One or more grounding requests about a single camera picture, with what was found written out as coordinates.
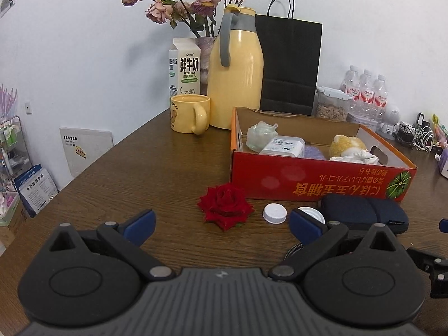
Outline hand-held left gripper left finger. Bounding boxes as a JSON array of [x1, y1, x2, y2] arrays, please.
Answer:
[[49, 209, 176, 281]]

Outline iridescent plastic bag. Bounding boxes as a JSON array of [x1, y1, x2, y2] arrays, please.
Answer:
[[246, 121, 279, 151]]

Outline purple woven pouch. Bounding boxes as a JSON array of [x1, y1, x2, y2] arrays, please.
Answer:
[[303, 144, 326, 160]]

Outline yellow mug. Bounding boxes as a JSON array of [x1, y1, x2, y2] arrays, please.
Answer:
[[170, 94, 211, 136]]

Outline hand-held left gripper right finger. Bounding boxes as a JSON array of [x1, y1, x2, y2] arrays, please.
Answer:
[[268, 209, 398, 281]]

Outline purple white tissue pack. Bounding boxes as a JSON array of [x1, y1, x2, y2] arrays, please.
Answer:
[[437, 146, 448, 177]]

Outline clear cotton swab box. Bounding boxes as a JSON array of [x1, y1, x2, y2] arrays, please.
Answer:
[[259, 135, 306, 159]]

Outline white round speaker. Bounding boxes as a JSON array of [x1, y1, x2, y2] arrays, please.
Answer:
[[380, 104, 403, 137]]

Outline clear water bottle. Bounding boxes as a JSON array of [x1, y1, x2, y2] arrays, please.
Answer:
[[339, 65, 361, 102], [359, 69, 374, 104], [372, 74, 390, 109]]

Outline blue white carton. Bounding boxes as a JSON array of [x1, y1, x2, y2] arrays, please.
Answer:
[[14, 164, 59, 218]]

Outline white board sign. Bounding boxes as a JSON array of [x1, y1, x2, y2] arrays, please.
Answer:
[[59, 127, 115, 179]]

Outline dark blue zip pouch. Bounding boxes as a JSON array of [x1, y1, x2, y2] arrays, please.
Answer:
[[320, 194, 409, 233]]

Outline clear food container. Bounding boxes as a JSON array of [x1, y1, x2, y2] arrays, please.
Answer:
[[315, 86, 353, 122]]

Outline green yellow snack packets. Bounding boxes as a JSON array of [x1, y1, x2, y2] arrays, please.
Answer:
[[431, 114, 448, 148]]

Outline purple straws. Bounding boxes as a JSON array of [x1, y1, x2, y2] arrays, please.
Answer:
[[0, 82, 18, 118]]

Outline black paper bag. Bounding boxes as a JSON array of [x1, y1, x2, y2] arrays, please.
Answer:
[[255, 0, 323, 117]]

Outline yellow thermos jug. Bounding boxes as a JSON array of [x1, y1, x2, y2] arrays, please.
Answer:
[[207, 4, 264, 130]]

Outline yellow white plush toy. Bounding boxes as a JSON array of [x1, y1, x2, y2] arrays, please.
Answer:
[[328, 135, 368, 160]]

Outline red fabric rose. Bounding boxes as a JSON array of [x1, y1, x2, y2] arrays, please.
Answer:
[[197, 183, 255, 232]]

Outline glass flower vase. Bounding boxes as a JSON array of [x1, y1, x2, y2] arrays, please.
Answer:
[[195, 36, 218, 95]]

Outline black braided cable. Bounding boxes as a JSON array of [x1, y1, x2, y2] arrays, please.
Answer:
[[282, 241, 305, 261]]

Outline tangle of charger cables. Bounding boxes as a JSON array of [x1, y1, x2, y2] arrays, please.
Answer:
[[395, 112, 442, 153]]

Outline pink box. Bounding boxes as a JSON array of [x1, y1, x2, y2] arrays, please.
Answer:
[[0, 191, 22, 226]]

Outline metal storage rack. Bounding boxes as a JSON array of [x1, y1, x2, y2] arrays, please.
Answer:
[[0, 115, 30, 197]]

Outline white milk carton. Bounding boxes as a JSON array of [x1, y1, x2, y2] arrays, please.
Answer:
[[168, 38, 202, 99]]

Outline white cloth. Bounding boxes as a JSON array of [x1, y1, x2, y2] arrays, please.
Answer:
[[331, 149, 380, 165]]

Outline red cardboard box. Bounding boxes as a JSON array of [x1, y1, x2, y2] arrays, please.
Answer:
[[229, 107, 419, 204]]

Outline white bottle cap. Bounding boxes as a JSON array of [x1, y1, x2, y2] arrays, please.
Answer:
[[262, 204, 288, 225], [297, 207, 326, 225]]

